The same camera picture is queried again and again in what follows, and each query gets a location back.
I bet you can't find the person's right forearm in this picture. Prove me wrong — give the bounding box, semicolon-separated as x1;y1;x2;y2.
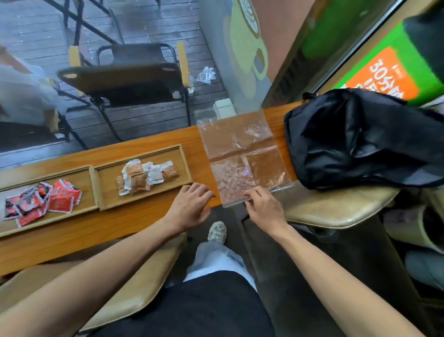
274;227;425;337

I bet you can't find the black folding chair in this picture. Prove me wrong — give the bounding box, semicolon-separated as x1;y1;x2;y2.
56;42;193;142

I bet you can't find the white sneaker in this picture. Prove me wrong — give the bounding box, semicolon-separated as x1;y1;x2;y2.
207;221;227;245

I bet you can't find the pile of red sauce packets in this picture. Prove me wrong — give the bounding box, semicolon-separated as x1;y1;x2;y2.
3;179;83;228

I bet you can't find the light blue jeans leg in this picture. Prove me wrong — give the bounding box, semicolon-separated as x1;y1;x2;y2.
183;240;258;292

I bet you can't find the crumpled clear wrapper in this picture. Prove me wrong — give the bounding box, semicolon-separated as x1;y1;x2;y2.
196;66;216;85

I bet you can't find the person's left hand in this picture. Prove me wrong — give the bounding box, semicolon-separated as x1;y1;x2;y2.
162;183;216;235

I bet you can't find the person's right hand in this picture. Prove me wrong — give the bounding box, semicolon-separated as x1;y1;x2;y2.
242;186;289;239

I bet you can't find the small white box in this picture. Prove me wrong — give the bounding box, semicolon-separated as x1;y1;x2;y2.
213;98;237;120

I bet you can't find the tan cushioned stool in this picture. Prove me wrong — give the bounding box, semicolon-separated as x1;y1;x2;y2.
0;232;188;333
274;186;401;230

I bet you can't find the wooden tray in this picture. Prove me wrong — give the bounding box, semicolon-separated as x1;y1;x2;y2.
94;144;193;211
0;165;99;239

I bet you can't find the clear plastic zip bag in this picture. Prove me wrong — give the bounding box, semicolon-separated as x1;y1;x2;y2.
196;110;295;208

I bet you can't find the black backpack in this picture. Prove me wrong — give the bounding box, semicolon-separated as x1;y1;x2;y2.
284;88;444;191

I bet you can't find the green and orange poster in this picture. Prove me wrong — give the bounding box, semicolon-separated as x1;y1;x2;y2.
334;22;444;107

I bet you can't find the black shirt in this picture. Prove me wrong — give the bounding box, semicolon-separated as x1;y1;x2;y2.
87;271;276;337

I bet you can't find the pile of brown seasoning packets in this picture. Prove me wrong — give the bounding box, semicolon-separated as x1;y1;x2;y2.
116;159;180;196

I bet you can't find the person's left forearm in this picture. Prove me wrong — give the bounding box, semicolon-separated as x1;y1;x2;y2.
0;221;174;337

